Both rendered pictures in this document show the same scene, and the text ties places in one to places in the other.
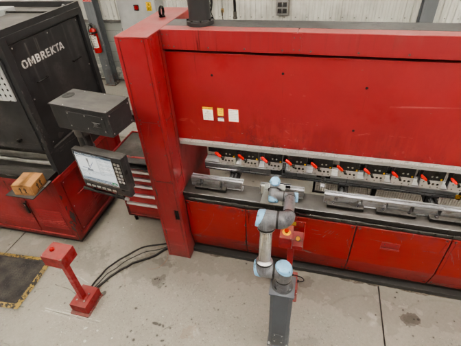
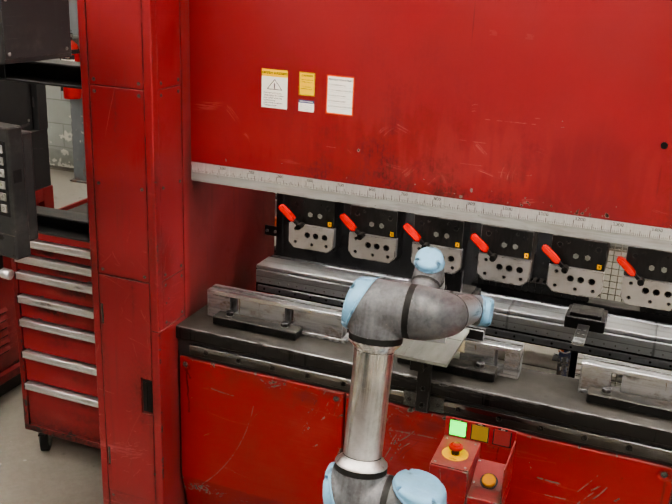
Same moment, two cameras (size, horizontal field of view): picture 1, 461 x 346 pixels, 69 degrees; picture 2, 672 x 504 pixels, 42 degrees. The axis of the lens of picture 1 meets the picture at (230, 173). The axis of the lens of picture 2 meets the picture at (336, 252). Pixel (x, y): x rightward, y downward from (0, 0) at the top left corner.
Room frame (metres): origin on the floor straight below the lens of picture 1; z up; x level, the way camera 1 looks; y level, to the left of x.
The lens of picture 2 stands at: (-0.24, -0.24, 2.07)
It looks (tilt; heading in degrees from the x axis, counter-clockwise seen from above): 19 degrees down; 4
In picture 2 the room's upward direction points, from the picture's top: 2 degrees clockwise
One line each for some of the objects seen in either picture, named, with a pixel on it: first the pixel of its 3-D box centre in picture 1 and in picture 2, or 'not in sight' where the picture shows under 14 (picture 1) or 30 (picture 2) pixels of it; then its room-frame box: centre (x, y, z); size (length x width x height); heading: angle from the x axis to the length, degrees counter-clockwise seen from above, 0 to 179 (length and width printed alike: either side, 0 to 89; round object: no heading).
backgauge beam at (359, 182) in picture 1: (322, 174); (585, 331); (2.43, -0.87, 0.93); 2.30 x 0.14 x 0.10; 73
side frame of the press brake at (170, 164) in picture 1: (178, 147); (192, 214); (2.72, 0.48, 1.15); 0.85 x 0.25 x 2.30; 163
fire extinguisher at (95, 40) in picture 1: (94, 38); (69, 64); (7.08, 2.57, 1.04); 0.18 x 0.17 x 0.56; 74
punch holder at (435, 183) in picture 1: (431, 176); not in sight; (1.92, -1.52, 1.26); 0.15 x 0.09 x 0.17; 73
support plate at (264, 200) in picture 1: (273, 194); (428, 341); (2.13, -0.35, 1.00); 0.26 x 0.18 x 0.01; 163
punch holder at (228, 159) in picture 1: (228, 154); (316, 221); (2.39, 0.01, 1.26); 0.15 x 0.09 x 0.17; 73
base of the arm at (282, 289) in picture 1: (282, 281); not in sight; (1.39, -0.33, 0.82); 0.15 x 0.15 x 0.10
